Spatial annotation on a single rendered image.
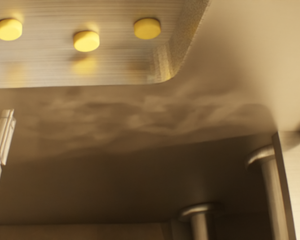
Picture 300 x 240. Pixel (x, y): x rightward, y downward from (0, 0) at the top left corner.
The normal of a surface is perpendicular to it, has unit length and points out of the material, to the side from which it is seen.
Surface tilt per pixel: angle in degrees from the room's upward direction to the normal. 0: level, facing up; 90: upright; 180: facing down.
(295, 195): 90
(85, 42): 0
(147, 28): 0
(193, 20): 90
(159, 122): 0
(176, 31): 90
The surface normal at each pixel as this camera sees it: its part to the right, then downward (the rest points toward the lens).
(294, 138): 0.28, -0.42
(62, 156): 0.11, 0.91
